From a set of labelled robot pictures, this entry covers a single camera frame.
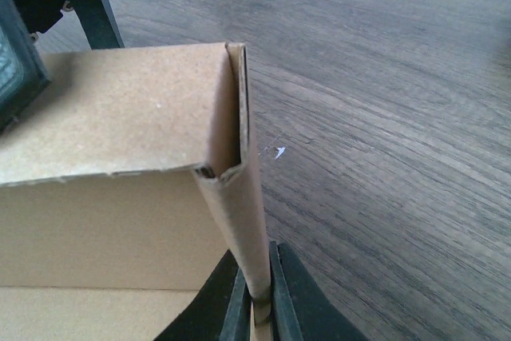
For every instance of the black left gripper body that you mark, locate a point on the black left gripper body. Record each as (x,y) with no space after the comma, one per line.
(24,77)

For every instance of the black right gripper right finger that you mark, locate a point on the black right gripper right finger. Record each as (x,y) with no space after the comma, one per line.
(300,310)

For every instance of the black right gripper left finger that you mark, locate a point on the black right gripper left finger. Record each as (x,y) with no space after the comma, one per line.
(220,311)

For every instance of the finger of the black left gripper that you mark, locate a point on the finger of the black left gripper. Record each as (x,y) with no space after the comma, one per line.
(98,22)

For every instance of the cardboard box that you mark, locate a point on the cardboard box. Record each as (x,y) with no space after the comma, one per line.
(124,186)

